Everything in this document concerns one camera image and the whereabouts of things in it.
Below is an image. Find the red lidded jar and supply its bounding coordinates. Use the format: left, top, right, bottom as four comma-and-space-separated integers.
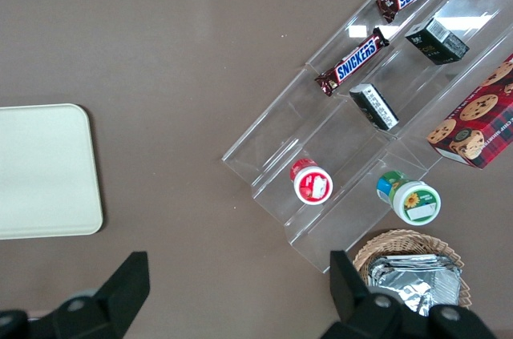
289, 157, 334, 206

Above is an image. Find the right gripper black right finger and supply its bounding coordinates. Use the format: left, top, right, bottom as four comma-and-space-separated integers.
320, 249, 433, 339

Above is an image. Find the green sunflower lidded jar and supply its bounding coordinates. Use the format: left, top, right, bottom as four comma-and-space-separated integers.
375, 170, 442, 227

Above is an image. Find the small dark green box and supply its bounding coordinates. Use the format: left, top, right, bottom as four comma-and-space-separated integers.
349, 83, 400, 132
404, 16, 471, 66

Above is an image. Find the aluminium foil container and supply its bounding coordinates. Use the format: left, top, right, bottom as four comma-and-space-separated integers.
367, 253, 463, 316

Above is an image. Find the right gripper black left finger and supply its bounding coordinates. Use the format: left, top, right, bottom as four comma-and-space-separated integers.
27, 250, 151, 339

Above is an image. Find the clear acrylic stepped display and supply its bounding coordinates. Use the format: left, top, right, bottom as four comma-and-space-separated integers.
221, 0, 513, 275

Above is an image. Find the red chocolate chip cookie box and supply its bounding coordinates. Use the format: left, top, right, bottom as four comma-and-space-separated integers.
426, 53, 513, 170

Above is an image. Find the light wicker basket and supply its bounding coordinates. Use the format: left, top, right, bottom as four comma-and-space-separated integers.
352, 228, 472, 310

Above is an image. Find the cream plastic tray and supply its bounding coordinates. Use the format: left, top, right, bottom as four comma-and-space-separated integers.
0, 103, 104, 240

